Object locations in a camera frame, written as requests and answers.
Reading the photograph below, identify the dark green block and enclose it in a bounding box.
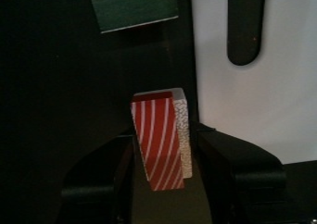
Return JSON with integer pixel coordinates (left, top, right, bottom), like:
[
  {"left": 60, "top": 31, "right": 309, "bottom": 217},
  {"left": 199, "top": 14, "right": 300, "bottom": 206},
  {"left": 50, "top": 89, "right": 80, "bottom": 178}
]
[{"left": 85, "top": 0, "right": 179, "bottom": 34}]

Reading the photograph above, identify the red white striped box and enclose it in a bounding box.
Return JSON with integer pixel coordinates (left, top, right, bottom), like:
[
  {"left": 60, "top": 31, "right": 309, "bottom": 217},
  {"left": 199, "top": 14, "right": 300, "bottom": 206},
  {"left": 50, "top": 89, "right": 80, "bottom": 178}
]
[{"left": 128, "top": 87, "right": 193, "bottom": 192}]

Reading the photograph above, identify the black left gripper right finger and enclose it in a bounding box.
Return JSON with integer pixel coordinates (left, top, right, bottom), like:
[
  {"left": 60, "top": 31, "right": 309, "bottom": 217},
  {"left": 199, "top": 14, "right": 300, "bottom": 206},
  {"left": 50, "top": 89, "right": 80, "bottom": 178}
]
[{"left": 191, "top": 121, "right": 314, "bottom": 224}]

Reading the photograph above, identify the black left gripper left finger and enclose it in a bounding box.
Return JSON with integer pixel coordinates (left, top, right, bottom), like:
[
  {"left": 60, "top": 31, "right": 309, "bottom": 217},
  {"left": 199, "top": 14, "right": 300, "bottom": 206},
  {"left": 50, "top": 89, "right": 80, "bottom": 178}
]
[{"left": 56, "top": 127, "right": 136, "bottom": 224}]

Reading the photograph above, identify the white cutting board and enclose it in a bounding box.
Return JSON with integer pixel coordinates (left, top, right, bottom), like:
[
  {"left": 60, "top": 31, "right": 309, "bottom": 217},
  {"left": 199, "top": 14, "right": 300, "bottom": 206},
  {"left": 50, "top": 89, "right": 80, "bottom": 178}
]
[{"left": 189, "top": 0, "right": 317, "bottom": 165}]

